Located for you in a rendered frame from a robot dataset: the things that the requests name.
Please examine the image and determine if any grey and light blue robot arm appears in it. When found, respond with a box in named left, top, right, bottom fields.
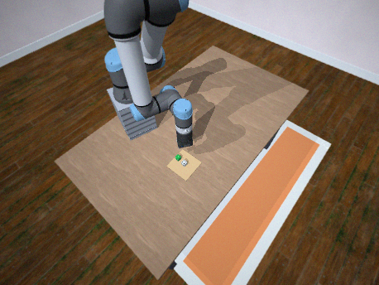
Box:
left=104, top=0, right=193, bottom=129

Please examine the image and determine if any tan flat mat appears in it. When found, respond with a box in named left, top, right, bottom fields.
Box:
left=167, top=149, right=202, bottom=181

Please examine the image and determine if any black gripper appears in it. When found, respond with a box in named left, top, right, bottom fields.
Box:
left=175, top=124, right=193, bottom=149

